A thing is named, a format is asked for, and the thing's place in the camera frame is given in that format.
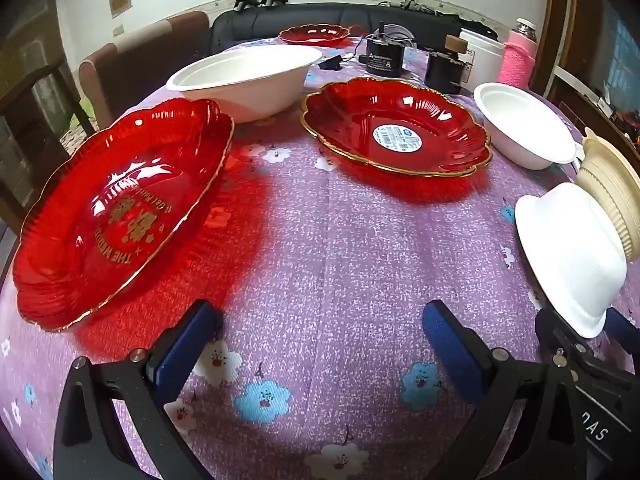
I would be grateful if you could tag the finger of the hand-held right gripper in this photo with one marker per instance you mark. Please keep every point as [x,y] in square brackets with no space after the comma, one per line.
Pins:
[625,330]
[555,340]

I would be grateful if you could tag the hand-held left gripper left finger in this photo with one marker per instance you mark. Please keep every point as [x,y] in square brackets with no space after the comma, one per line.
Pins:
[182,355]

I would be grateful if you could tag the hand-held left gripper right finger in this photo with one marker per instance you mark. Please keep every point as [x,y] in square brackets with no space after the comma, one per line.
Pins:
[450,350]

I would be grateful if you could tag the small white paper bowl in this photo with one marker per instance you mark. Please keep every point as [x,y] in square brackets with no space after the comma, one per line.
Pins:
[570,255]

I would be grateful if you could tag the beige ribbed bowl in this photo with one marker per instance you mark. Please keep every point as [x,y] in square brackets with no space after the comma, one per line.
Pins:
[607,180]

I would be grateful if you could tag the large red gold-print plate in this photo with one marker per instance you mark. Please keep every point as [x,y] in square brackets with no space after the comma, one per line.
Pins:
[125,210]

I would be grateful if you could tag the medium white paper bowl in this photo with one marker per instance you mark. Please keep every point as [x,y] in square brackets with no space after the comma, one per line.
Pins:
[520,125]

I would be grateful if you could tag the red plate with white sticker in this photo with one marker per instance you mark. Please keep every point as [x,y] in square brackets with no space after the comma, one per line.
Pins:
[360,120]

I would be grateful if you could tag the large white paper bowl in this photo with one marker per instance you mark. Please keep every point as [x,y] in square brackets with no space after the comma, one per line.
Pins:
[240,90]

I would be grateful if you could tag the purple floral tablecloth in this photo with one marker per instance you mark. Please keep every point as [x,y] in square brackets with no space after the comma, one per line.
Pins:
[325,260]

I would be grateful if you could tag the dark wooden chair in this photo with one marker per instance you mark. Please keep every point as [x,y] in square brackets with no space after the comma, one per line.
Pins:
[75,102]

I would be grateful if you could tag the black device with cork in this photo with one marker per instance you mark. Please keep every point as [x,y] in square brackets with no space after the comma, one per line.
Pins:
[442,72]

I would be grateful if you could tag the bottle in pink knitted sleeve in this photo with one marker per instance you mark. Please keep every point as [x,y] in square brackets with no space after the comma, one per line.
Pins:
[517,60]

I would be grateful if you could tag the white plastic jar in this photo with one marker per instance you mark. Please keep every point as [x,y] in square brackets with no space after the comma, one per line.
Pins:
[485,60]

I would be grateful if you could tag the brown armchair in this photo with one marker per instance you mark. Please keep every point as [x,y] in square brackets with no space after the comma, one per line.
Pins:
[135,65]

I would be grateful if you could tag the black cylindrical motor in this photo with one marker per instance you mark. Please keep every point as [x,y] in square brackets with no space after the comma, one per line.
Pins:
[382,57]

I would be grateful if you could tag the small black adapter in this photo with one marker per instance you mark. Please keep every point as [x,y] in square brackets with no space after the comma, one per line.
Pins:
[330,63]

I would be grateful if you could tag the black leather sofa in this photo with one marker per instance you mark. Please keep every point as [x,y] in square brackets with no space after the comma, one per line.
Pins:
[260,22]

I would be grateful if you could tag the small red plate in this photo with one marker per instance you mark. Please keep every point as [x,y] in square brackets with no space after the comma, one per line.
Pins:
[312,35]

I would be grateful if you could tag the wall switch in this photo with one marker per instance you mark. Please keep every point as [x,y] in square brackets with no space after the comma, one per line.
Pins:
[117,30]

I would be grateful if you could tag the yellow wall plaque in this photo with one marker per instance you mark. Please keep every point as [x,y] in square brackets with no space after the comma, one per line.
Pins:
[120,4]

